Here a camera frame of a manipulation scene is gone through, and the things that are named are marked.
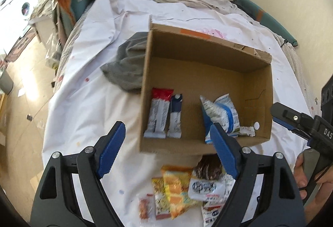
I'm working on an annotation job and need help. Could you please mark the red white snack bar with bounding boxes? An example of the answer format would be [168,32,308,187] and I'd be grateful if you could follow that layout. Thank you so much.
[143,88,174,138]

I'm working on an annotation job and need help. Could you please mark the teal orange pillow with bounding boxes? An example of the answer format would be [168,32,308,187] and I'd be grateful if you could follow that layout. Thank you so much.
[52,0,95,46]

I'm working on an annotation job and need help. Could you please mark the yellow bear candy bar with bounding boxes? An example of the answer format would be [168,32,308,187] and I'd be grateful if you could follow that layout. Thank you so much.
[151,177,171,220]

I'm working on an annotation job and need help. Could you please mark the small white snack packet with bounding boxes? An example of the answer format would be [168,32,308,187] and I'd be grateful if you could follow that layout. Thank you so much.
[239,126,256,137]

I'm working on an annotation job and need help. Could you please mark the brown white Tiandsen pastry pack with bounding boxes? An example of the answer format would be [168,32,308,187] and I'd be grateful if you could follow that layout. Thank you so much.
[188,154,226,203]

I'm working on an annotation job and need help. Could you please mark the brown cardboard box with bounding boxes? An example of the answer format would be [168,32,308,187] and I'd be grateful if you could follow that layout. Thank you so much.
[139,23,273,155]

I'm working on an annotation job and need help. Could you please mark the teal mattress edge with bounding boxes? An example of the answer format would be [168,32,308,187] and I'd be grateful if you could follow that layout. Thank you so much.
[231,0,299,47]

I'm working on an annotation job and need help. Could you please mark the blue white chip bag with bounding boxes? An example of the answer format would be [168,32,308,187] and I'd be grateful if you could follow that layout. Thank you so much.
[200,94,240,145]

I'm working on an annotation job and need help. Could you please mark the grey cup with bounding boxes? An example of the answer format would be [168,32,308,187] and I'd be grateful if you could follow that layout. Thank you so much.
[0,69,14,95]

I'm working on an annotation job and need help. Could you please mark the red FOOD rice cake packet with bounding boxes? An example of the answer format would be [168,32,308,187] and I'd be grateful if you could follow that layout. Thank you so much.
[201,202,224,227]

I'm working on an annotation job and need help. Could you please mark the grey cloth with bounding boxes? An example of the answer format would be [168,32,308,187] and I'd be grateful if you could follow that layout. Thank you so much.
[100,32,148,93]

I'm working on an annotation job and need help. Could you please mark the small red clear snack packet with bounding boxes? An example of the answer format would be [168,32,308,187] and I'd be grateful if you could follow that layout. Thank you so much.
[138,194,155,222]

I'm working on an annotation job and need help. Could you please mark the navy white snack bar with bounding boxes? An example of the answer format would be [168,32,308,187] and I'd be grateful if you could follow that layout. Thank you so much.
[166,94,182,138]

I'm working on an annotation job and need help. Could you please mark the orange yellow snack bag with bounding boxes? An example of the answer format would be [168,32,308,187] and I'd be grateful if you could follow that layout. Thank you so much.
[161,165,202,219]

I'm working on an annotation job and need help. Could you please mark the white washing machine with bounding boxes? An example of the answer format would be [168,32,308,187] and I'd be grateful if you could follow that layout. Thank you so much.
[1,0,33,46]

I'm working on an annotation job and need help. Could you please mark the white printed bed sheet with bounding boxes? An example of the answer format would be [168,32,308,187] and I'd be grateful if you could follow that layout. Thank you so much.
[42,0,308,226]

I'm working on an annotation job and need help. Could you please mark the right hand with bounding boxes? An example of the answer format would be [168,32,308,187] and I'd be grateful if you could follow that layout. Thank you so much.
[293,155,333,225]

